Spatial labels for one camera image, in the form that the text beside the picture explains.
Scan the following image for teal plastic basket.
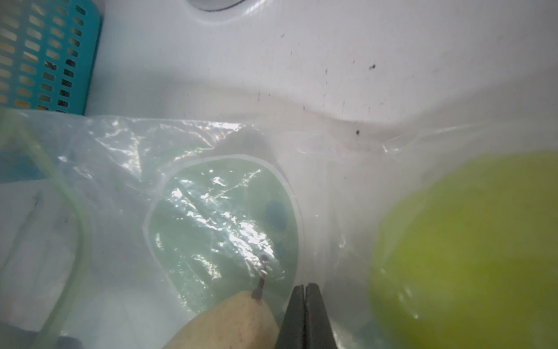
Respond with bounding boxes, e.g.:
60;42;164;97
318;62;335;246
1;0;102;115

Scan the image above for zip-top bag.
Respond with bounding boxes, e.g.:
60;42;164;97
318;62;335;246
1;108;557;348

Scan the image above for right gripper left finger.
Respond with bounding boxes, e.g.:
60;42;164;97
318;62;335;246
275;285;306;349

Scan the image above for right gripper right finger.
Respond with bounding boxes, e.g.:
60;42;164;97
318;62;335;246
305;283;337;349

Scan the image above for chrome glass holder stand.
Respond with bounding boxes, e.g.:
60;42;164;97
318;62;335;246
187;0;244;12

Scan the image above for cream pear bag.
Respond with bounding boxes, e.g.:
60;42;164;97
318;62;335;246
164;255;279;348

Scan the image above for green pear bag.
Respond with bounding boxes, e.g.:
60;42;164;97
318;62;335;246
369;151;557;348

